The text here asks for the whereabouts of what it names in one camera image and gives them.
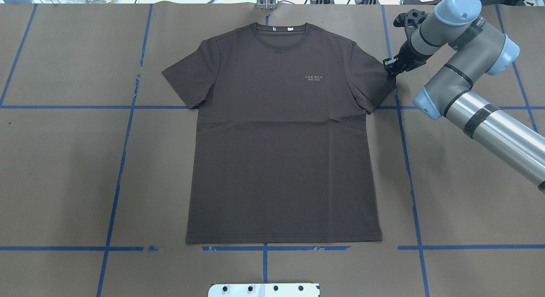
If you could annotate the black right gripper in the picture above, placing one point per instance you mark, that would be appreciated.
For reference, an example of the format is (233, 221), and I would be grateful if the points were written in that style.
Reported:
(407, 57)

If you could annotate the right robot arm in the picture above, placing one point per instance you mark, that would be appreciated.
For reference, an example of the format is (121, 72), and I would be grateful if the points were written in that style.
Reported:
(480, 49)

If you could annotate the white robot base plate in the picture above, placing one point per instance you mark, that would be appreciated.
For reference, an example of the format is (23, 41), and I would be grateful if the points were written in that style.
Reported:
(265, 290)

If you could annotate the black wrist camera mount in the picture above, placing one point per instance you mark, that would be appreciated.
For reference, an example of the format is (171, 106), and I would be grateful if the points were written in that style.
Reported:
(410, 21)

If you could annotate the dark brown t-shirt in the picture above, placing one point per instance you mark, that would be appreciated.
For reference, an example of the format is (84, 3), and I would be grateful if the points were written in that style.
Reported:
(282, 151)

